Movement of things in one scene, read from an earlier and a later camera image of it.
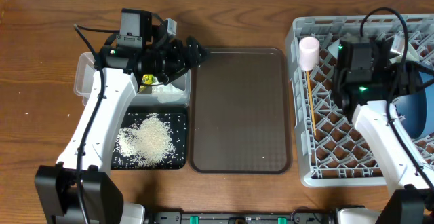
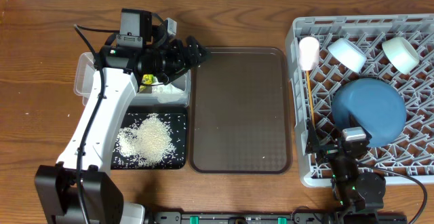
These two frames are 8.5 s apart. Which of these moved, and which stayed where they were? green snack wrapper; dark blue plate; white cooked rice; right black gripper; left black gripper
Moved: right black gripper; dark blue plate
Stayed: white cooked rice; left black gripper; green snack wrapper
